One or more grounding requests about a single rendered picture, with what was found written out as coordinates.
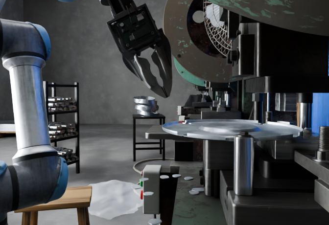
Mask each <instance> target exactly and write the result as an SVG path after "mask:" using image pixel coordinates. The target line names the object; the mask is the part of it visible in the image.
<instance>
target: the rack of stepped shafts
mask: <svg viewBox="0 0 329 225"><path fill-rule="evenodd" d="M43 86H44V94H45V102H46V110H47V120H48V115H52V122H51V121H49V120H48V128H49V135H50V139H51V140H50V142H51V143H53V146H52V147H53V148H54V149H55V150H57V152H58V157H62V158H64V159H65V160H66V164H67V165H71V164H74V163H76V174H79V173H80V149H79V82H75V85H61V84H56V83H52V84H48V81H43ZM56 87H75V102H72V98H66V97H56ZM48 88H52V97H49V96H48ZM70 105H75V106H70ZM64 113H75V128H72V127H73V124H71V123H66V122H56V115H57V114H64ZM72 138H75V153H73V149H67V148H63V147H57V141H62V140H67V139H72Z"/></svg>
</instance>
